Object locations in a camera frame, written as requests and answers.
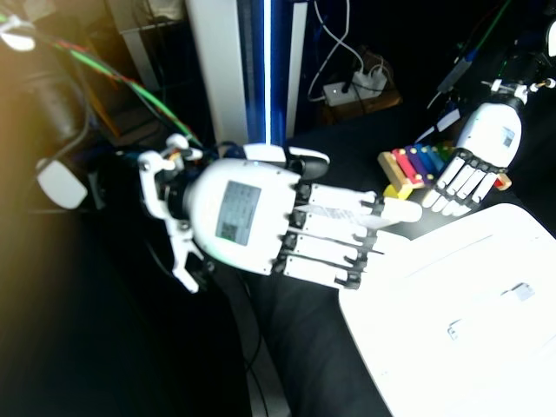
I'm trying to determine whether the brown cardboard box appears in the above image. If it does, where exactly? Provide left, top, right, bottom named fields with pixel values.
left=319, top=45, right=403, bottom=127

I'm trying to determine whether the yellow cube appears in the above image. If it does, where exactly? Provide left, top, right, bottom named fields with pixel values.
left=383, top=183, right=414, bottom=203

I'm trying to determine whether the white plastic tray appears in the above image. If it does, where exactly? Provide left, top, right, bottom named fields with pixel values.
left=338, top=202, right=556, bottom=417

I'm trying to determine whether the green cable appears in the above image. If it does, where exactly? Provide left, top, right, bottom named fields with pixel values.
left=463, top=0, right=514, bottom=54
left=0, top=14, right=204, bottom=148

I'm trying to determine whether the white power cable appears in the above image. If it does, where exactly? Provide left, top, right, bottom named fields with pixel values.
left=307, top=0, right=351, bottom=103
left=313, top=0, right=366, bottom=75

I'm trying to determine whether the rainbow hand piano xylophone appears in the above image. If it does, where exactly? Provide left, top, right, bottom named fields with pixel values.
left=376, top=142, right=513, bottom=202

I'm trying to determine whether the white cable adapter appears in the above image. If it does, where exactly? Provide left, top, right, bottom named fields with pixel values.
left=435, top=55, right=475, bottom=96

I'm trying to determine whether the white pillar with blue light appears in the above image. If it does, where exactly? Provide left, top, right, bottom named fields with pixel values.
left=185, top=0, right=310, bottom=149

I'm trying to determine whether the black table cloth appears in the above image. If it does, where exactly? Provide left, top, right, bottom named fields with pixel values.
left=236, top=102, right=556, bottom=417

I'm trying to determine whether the white shelf frame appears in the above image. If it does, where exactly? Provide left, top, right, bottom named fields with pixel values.
left=106, top=0, right=189, bottom=95

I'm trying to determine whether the white power strip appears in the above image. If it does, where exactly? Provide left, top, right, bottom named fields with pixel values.
left=321, top=70, right=388, bottom=106

